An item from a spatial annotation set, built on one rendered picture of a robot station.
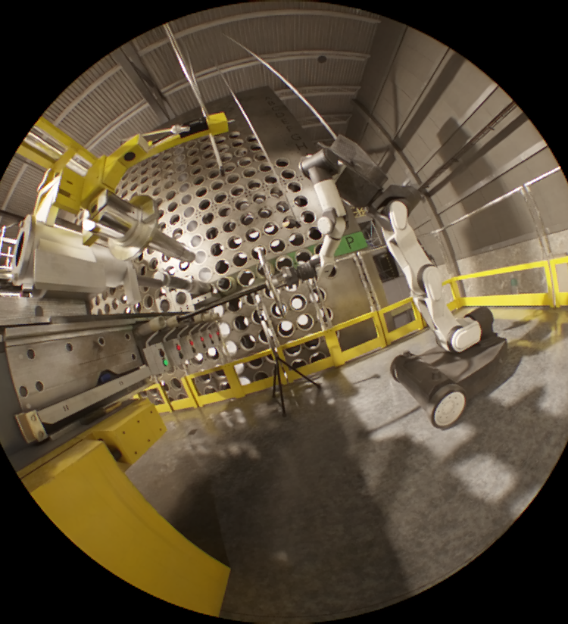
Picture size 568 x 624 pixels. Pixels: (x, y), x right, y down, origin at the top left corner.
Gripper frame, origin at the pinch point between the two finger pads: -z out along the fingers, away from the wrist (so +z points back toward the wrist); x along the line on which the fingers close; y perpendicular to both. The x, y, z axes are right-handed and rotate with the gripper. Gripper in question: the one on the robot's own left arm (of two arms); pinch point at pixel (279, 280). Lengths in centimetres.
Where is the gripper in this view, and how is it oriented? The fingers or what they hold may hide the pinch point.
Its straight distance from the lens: 104.5
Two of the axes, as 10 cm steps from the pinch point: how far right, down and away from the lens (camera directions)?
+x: -3.3, -9.4, 1.3
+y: -0.7, -1.1, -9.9
